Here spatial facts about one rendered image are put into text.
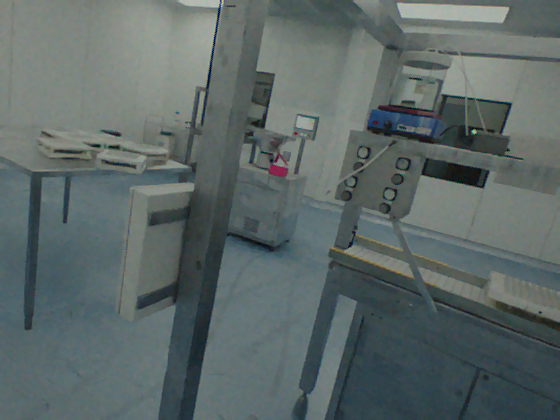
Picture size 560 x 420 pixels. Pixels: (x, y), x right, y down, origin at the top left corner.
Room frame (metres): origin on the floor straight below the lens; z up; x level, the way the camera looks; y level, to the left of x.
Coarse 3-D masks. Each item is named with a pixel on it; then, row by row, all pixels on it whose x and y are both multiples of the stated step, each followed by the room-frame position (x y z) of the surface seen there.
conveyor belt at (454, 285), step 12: (348, 252) 1.39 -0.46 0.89; (360, 252) 1.41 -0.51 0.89; (372, 252) 1.44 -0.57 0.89; (384, 264) 1.32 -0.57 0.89; (396, 264) 1.35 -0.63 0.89; (432, 276) 1.29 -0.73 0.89; (444, 276) 1.31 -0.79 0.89; (408, 288) 1.15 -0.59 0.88; (444, 288) 1.20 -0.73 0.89; (456, 288) 1.21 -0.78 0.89; (468, 288) 1.23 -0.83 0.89; (480, 288) 1.26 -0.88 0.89; (480, 300) 1.15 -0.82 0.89; (504, 324) 1.01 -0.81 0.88
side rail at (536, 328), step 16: (336, 256) 1.27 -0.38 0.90; (352, 256) 1.24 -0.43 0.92; (384, 272) 1.18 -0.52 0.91; (416, 288) 1.12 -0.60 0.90; (432, 288) 1.10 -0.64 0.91; (464, 304) 1.05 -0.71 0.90; (480, 304) 1.03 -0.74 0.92; (512, 320) 0.99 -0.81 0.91; (528, 320) 0.97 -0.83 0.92; (544, 336) 0.95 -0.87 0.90
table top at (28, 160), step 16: (0, 128) 2.86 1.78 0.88; (16, 128) 3.00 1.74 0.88; (32, 128) 3.14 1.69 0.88; (0, 144) 2.26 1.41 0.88; (16, 144) 2.35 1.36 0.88; (32, 144) 2.45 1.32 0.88; (0, 160) 1.98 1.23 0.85; (16, 160) 1.93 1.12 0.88; (32, 160) 1.99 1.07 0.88; (48, 160) 2.06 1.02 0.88; (64, 160) 2.14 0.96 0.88; (80, 160) 2.22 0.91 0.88; (96, 160) 2.31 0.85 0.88; (32, 176) 1.78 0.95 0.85; (48, 176) 1.84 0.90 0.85
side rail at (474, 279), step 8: (360, 240) 1.49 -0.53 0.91; (368, 240) 1.48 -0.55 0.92; (376, 248) 1.46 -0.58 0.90; (384, 248) 1.44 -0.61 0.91; (392, 248) 1.43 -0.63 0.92; (400, 256) 1.41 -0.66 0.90; (416, 256) 1.38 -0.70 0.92; (432, 264) 1.35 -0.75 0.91; (440, 264) 1.34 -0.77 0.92; (440, 272) 1.33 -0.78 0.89; (448, 272) 1.32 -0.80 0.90; (456, 272) 1.31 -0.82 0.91; (464, 272) 1.29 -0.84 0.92; (464, 280) 1.29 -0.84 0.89; (472, 280) 1.28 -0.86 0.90; (480, 280) 1.27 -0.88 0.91
